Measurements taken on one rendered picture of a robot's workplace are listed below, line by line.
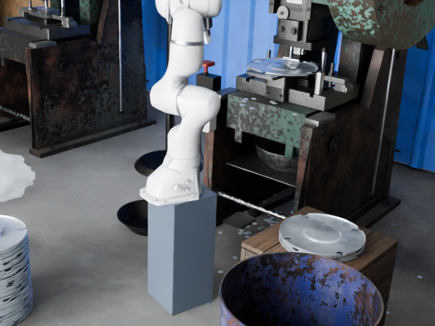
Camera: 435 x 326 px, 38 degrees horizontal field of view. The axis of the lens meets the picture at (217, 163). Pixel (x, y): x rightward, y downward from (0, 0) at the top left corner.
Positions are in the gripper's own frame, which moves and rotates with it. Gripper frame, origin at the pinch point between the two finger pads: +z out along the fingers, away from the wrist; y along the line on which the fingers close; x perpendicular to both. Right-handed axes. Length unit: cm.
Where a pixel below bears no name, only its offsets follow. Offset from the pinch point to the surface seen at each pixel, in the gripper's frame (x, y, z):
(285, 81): 0.7, 37.7, 15.0
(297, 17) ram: 18.9, 34.7, -3.5
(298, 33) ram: 14.1, 37.5, 0.4
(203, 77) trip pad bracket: -9.7, 1.5, 15.0
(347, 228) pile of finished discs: -44, 89, 34
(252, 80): 0.9, 19.6, 19.4
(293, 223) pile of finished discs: -53, 74, 30
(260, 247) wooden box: -70, 73, 25
